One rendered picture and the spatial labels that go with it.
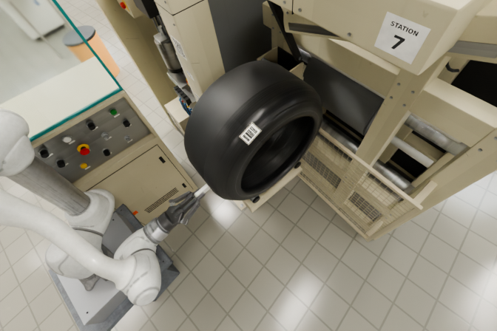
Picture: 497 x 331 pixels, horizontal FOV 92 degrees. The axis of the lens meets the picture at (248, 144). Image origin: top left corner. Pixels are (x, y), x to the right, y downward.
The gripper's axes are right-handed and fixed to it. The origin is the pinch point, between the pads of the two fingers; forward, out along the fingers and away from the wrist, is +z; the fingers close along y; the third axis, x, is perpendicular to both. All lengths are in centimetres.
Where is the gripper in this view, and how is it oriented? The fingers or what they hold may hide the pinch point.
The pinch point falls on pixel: (203, 190)
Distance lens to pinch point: 103.4
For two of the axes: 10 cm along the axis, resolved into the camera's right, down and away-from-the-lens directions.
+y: -6.2, -6.3, 4.7
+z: 7.5, -6.4, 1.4
